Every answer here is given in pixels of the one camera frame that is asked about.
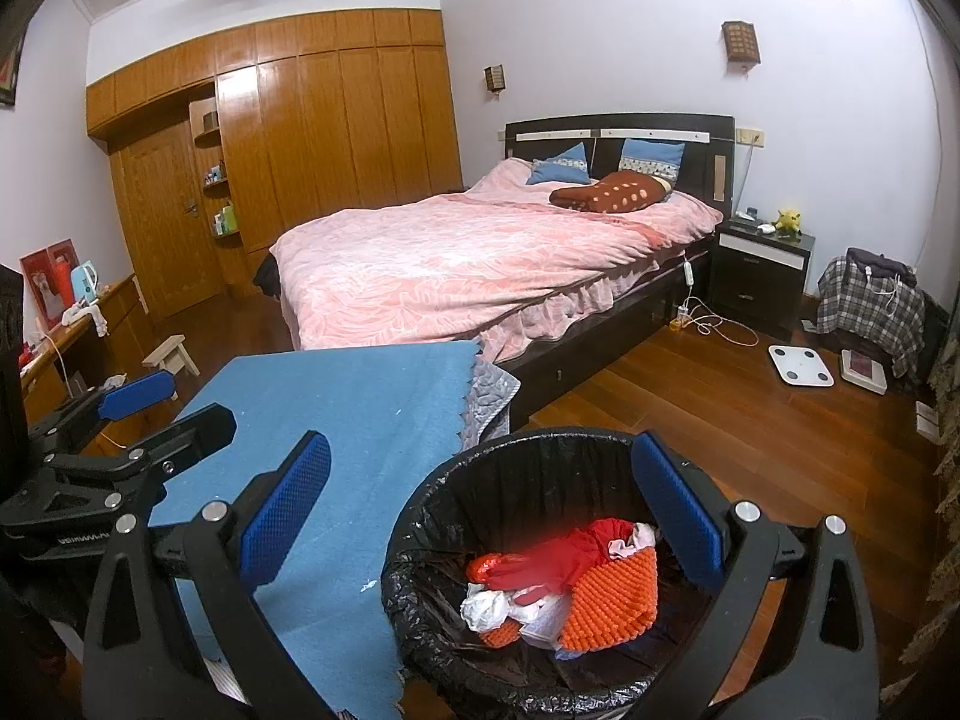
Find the wooden wardrobe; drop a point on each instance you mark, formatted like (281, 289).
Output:
(337, 127)

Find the green bottle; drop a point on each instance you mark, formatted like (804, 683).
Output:
(227, 219)

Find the orange bumpy chenille mitt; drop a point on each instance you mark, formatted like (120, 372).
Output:
(615, 607)

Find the small wooden stool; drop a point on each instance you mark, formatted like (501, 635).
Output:
(169, 352)

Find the wooden dresser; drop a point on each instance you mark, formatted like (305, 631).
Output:
(112, 315)

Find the framed wall picture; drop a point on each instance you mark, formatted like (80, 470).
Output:
(7, 75)

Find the blue pillow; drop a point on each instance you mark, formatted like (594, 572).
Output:
(562, 165)
(652, 156)

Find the red fleece glove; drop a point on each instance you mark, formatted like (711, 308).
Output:
(555, 562)

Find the red gift box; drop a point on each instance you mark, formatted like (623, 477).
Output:
(45, 277)

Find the red panel bathroom scale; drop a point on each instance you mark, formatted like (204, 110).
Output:
(862, 371)

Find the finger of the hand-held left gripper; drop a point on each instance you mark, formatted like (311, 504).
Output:
(139, 396)
(187, 439)

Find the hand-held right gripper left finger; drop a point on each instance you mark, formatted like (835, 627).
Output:
(289, 510)

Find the wooden wall lamp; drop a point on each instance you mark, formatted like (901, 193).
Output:
(741, 41)
(495, 79)

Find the black cloth bundle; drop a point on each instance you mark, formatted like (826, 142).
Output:
(266, 277)

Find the yellow plush toy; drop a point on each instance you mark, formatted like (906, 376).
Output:
(786, 221)

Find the wooden door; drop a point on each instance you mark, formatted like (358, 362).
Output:
(161, 232)

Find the black screen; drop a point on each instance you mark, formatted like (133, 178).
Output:
(9, 367)

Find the patterned curtain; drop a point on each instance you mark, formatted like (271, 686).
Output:
(937, 540)

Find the white cloth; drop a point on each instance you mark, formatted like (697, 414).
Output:
(86, 313)

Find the black trash bin with bag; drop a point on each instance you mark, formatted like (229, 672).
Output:
(465, 495)

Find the white knit sock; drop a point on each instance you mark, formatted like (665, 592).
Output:
(487, 607)

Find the blue table cloth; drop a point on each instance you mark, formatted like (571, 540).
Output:
(337, 405)

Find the plaid cloth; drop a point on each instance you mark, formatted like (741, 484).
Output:
(870, 322)

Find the dark garment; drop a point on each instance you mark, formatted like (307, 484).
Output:
(881, 266)

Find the yellow power strip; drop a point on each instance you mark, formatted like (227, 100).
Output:
(681, 321)

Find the bed with pink cover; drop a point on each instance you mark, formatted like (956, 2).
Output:
(712, 142)

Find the wall socket strip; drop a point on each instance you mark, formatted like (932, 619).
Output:
(750, 137)

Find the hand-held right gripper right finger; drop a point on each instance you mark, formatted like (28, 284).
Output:
(675, 510)

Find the black nightstand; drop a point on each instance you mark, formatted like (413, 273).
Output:
(757, 285)

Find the white bathroom scale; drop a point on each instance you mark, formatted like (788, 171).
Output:
(801, 366)

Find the brown dotted pillow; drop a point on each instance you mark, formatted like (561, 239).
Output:
(611, 193)

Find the red plastic bag ball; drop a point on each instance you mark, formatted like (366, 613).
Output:
(487, 566)

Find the light blue kettle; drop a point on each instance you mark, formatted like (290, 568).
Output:
(86, 283)

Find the grey quilted table cover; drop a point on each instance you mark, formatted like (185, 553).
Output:
(491, 397)

